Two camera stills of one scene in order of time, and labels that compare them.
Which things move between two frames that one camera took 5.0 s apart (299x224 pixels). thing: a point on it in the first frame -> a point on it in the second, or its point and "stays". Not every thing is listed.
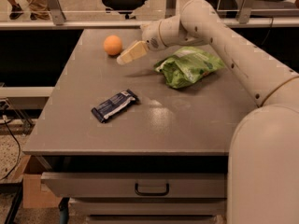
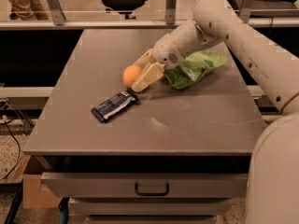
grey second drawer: (148, 206) stays
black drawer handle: (151, 193) stays
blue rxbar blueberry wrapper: (115, 105) stays
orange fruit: (112, 45) -> (130, 75)
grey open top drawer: (134, 176) stays
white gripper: (150, 36) -> (164, 52)
